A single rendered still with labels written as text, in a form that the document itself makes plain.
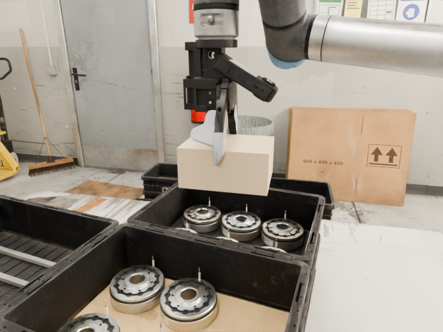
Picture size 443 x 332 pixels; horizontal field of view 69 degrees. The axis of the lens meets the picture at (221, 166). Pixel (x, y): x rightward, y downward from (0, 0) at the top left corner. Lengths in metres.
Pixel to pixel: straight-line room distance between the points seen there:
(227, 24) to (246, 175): 0.24
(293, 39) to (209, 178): 0.28
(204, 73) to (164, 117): 2.92
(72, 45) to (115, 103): 0.72
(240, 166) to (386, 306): 0.55
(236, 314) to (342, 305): 0.34
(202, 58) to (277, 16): 0.14
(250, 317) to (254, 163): 0.28
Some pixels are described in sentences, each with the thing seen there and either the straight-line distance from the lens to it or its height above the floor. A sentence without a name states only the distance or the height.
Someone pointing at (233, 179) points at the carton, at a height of 1.07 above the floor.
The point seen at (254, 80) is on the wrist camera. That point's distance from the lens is 0.55.
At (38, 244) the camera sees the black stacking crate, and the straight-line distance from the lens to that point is 0.94.
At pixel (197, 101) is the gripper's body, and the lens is 0.57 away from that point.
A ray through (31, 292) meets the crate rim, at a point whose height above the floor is 0.93.
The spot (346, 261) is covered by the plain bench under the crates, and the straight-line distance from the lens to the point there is 1.05.
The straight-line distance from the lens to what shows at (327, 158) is 3.09.
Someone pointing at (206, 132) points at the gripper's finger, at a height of 1.15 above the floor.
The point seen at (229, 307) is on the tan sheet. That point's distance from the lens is 0.66.
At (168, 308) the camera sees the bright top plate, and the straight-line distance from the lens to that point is 0.61.
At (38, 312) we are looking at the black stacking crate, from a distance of 0.63.
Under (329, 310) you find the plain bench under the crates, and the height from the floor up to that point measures 0.70.
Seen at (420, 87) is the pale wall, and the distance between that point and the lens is 3.34.
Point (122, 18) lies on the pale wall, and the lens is 3.57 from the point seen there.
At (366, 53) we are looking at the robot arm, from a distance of 0.59.
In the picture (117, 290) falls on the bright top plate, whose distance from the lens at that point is 0.67.
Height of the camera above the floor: 1.28
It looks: 20 degrees down
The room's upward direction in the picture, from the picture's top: straight up
